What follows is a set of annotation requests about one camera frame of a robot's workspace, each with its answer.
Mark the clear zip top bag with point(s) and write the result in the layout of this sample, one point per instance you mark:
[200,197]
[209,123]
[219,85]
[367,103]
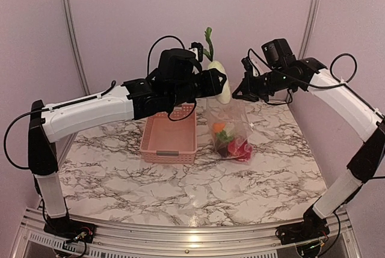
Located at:
[233,113]

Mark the aluminium corner post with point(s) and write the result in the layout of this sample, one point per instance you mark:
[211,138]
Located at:
[309,27]
[75,48]

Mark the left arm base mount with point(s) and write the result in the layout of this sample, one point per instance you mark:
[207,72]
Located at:
[70,229]

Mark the pink plastic basket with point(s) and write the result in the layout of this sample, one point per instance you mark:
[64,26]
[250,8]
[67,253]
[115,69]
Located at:
[171,138]

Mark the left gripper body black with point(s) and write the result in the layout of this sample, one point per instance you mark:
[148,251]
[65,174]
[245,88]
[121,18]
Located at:
[185,91]

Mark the red pepper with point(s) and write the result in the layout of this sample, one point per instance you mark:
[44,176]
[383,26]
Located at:
[244,159]
[239,148]

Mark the orange pepper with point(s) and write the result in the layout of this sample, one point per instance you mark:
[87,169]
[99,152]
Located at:
[218,127]

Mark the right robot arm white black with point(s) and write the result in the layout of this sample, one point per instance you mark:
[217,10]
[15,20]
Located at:
[312,76]

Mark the aluminium front rail frame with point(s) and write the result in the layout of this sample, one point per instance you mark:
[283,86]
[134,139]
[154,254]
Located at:
[114,239]

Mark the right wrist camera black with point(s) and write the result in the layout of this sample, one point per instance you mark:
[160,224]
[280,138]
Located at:
[278,54]

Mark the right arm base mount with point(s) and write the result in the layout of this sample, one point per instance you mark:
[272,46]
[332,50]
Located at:
[311,227]

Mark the dark purple pepper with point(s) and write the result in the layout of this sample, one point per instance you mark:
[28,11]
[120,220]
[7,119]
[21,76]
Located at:
[223,152]

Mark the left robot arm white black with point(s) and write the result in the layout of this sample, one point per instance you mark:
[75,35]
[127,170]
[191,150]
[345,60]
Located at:
[133,100]

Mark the left aluminium corner post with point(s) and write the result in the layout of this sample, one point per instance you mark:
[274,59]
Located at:
[75,48]

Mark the right aluminium corner post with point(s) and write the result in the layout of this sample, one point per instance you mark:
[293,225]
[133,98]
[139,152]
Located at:
[309,27]

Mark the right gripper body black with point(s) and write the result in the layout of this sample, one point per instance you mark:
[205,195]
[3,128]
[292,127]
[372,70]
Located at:
[276,81]

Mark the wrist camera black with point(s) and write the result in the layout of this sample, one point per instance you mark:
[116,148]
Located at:
[278,54]
[177,65]

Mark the red pepper front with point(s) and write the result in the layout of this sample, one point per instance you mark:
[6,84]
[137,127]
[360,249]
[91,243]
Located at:
[244,159]

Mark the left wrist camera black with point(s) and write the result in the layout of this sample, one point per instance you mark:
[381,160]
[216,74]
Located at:
[177,65]

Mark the white cabbage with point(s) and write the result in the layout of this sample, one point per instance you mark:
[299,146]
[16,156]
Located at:
[227,135]
[224,97]

